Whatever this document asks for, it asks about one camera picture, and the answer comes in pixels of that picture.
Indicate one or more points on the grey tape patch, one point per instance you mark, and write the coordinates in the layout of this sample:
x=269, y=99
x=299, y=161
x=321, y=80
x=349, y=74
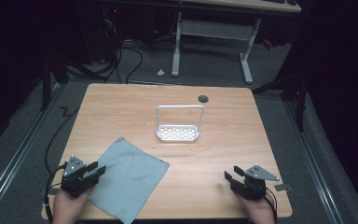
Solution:
x=283, y=187

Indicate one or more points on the crumpled white paper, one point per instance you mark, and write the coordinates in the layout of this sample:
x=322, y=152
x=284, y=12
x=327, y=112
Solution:
x=161, y=72

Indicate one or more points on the round dark table grommet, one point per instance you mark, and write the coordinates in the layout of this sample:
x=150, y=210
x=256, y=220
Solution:
x=203, y=99

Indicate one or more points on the person's right hand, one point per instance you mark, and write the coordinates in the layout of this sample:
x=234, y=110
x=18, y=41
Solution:
x=259, y=211

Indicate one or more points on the metal floor rail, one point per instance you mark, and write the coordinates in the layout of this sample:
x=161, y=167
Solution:
x=315, y=168
x=15, y=161

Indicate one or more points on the black metal stand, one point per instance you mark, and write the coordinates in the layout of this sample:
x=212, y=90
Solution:
x=298, y=93
x=46, y=84

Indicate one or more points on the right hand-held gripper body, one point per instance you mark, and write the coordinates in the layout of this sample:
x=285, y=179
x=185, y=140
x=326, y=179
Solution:
x=251, y=186

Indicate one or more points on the person's left hand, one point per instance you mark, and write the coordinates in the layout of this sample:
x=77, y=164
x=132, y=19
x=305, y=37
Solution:
x=66, y=208

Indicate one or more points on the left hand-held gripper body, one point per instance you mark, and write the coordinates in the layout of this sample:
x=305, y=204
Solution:
x=74, y=182

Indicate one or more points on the white-framed desk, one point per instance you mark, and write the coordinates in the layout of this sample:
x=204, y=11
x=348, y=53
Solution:
x=214, y=29

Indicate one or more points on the grey cloth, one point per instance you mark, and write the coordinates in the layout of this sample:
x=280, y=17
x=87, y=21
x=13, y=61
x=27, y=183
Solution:
x=130, y=182

